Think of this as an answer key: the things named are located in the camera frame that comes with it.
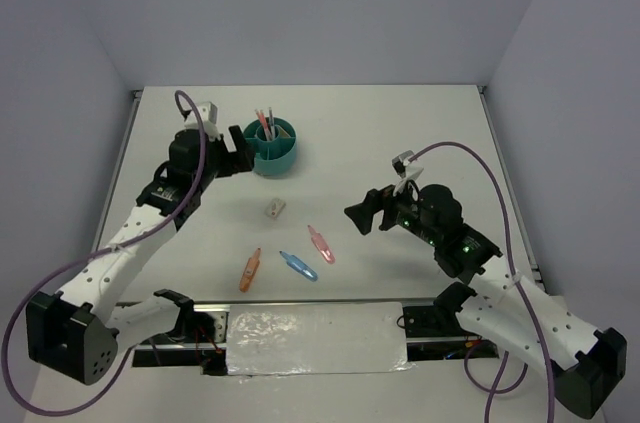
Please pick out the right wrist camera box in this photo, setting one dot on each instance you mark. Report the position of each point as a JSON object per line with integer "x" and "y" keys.
{"x": 406, "y": 169}

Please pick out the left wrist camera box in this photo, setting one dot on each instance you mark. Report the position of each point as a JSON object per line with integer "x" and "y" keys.
{"x": 207, "y": 113}

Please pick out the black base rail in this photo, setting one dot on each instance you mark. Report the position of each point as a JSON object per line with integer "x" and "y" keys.
{"x": 428, "y": 338}

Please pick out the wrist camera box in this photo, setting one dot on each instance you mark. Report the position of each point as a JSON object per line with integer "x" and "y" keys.
{"x": 406, "y": 169}
{"x": 207, "y": 113}

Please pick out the silver foil sheet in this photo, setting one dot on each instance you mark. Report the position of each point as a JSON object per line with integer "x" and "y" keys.
{"x": 313, "y": 339}

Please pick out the pink highlighter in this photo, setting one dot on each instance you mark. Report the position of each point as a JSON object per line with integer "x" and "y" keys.
{"x": 321, "y": 245}

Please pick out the blue highlighter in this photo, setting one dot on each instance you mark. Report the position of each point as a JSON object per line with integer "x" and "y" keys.
{"x": 299, "y": 266}

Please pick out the teal round desk organizer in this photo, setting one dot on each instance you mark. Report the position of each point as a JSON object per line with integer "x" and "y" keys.
{"x": 272, "y": 158}

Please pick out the orange highlighter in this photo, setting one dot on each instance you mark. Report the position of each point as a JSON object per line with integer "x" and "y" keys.
{"x": 250, "y": 271}

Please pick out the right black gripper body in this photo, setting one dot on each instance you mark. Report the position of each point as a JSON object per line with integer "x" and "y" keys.
{"x": 407, "y": 210}

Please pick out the red slim pen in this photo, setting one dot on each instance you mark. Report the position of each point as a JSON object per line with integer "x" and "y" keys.
{"x": 256, "y": 111}

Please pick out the orange slim pen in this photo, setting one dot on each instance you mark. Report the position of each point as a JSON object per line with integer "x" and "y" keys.
{"x": 265, "y": 125}

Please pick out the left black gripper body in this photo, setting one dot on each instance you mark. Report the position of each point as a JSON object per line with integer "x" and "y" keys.
{"x": 222, "y": 163}

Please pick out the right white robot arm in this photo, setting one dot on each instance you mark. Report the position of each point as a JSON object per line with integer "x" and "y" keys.
{"x": 489, "y": 299}

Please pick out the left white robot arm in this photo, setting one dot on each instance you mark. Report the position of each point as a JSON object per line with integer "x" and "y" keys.
{"x": 78, "y": 330}

